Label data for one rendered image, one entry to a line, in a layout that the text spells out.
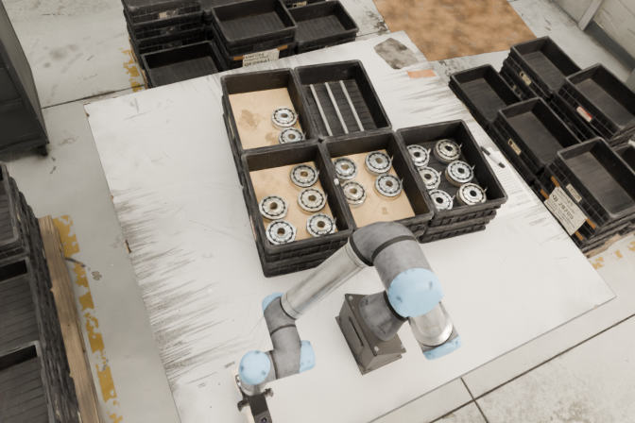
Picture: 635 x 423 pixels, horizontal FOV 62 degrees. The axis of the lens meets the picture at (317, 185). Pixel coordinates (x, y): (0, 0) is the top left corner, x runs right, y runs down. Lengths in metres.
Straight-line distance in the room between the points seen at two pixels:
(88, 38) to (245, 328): 2.55
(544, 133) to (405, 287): 2.10
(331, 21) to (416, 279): 2.42
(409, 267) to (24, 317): 1.60
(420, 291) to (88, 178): 2.25
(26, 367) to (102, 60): 2.12
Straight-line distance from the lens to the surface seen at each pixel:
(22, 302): 2.39
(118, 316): 2.67
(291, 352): 1.40
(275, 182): 1.96
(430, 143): 2.21
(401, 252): 1.21
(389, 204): 1.98
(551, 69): 3.58
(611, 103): 3.36
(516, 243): 2.23
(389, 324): 1.69
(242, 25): 3.11
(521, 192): 2.38
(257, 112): 2.18
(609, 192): 2.92
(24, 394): 2.13
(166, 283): 1.92
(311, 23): 3.35
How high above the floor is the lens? 2.43
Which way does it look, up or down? 54 degrees down
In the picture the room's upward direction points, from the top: 11 degrees clockwise
